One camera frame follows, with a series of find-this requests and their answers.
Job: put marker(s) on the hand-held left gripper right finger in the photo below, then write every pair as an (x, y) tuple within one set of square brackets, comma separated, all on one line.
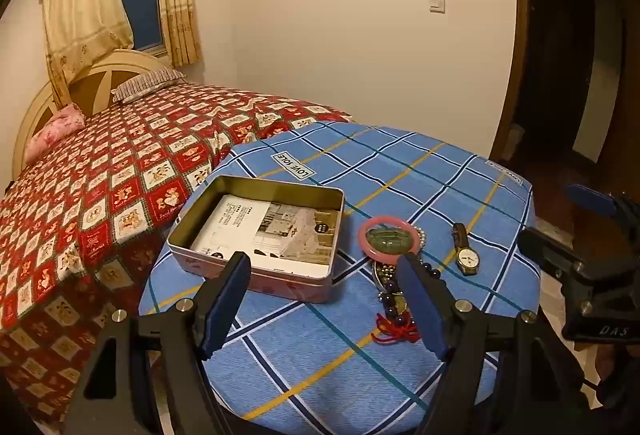
[(422, 305)]

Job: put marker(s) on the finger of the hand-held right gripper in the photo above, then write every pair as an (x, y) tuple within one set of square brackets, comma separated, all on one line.
[(590, 200), (550, 250)]

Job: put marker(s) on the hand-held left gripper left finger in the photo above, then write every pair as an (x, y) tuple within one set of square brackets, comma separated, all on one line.
[(227, 305)]

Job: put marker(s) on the pink metal tin box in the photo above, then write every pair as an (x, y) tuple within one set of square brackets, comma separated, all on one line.
[(290, 285)]

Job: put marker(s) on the pink bangle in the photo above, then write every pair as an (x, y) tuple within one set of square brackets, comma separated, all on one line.
[(362, 237)]

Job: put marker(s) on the gold wristwatch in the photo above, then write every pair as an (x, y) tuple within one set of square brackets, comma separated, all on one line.
[(468, 259)]

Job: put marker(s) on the blue plaid cloth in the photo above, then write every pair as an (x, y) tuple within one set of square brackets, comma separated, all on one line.
[(400, 175)]

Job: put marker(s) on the dark wooden door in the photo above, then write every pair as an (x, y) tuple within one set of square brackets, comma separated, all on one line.
[(560, 65)]

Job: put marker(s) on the red patterned bedspread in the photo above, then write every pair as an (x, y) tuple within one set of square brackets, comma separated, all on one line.
[(125, 165)]

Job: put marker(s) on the striped pillow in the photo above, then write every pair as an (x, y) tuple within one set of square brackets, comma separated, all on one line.
[(145, 85)]

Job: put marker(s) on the pink pillow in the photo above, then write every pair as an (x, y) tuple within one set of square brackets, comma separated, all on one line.
[(50, 132)]

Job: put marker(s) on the cream wooden headboard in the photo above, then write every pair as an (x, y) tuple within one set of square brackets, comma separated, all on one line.
[(100, 75)]

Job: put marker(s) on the wide beige curtain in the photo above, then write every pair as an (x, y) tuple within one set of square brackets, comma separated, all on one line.
[(80, 15)]

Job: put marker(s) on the wooden door frame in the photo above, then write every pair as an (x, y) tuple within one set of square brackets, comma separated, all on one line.
[(515, 40)]

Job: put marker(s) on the white light switch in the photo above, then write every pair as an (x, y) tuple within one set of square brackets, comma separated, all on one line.
[(438, 4)]

